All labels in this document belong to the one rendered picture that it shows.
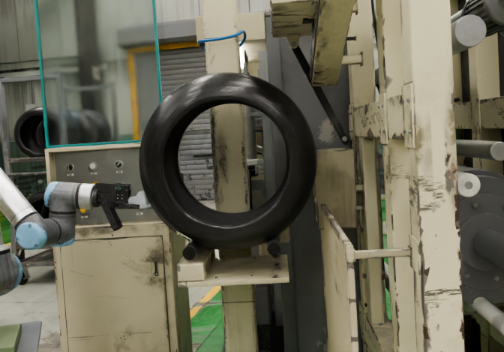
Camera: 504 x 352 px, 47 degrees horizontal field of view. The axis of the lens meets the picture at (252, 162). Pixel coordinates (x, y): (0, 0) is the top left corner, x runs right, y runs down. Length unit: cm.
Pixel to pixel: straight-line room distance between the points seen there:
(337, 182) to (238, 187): 38
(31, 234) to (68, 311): 95
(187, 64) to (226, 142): 947
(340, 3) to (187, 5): 1029
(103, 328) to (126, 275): 27
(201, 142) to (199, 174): 63
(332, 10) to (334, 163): 71
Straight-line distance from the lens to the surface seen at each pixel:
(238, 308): 238
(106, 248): 279
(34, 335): 235
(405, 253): 149
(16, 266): 239
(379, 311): 236
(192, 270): 198
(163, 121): 193
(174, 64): 1181
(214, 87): 191
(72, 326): 293
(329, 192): 222
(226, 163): 228
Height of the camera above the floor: 129
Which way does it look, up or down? 3 degrees down
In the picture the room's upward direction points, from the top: 4 degrees counter-clockwise
